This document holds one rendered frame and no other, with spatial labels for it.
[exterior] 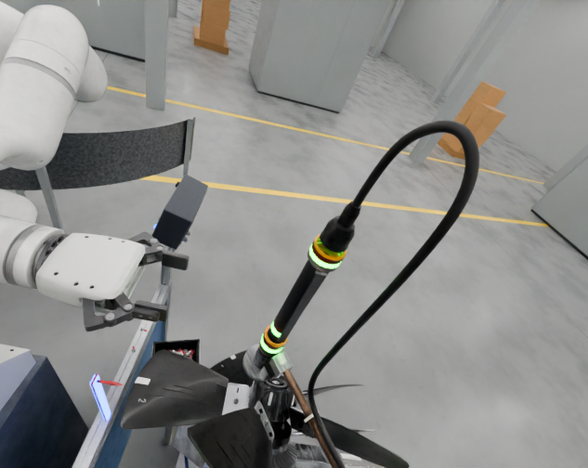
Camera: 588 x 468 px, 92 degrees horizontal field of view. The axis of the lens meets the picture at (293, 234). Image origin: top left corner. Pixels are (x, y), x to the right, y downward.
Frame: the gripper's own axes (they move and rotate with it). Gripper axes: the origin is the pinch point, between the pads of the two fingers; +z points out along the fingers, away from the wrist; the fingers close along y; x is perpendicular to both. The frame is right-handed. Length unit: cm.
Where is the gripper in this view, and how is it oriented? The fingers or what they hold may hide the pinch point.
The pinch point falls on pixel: (171, 285)
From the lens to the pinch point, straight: 46.2
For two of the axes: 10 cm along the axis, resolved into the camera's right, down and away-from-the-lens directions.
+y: -0.4, 6.7, -7.4
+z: 9.5, 2.6, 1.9
